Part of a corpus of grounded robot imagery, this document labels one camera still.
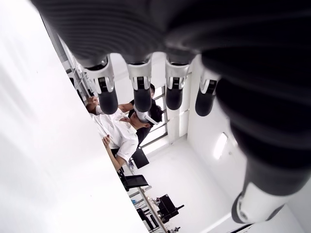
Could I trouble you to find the person in white shirt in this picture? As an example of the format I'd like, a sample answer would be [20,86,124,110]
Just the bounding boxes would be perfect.
[92,104,164,172]

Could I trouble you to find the rectangular ceiling light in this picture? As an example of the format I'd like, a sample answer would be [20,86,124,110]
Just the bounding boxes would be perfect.
[213,132,228,160]

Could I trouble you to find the white VR headset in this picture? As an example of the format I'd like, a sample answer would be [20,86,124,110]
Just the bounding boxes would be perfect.
[136,111,159,127]

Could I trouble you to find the person in black shirt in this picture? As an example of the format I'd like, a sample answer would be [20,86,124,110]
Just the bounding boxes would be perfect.
[119,83,164,146]

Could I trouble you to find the black monitor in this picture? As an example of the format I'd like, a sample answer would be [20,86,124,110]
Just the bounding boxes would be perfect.
[122,174,149,191]

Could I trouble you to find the window with dark frame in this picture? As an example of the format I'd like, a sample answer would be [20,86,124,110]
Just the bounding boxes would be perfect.
[139,70,194,148]

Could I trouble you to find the black square panel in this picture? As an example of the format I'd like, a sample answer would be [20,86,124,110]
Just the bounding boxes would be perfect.
[132,147,150,169]

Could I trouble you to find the black tripod machine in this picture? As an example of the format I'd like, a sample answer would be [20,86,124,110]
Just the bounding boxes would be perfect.
[156,193,185,223]

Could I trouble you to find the person with bare face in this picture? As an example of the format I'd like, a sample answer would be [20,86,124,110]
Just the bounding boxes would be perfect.
[86,96,103,115]

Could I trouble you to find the metal frame rail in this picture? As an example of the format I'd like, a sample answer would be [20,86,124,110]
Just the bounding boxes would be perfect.
[126,167,168,233]

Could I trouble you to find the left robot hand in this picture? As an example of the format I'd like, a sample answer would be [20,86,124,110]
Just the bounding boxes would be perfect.
[31,0,311,224]

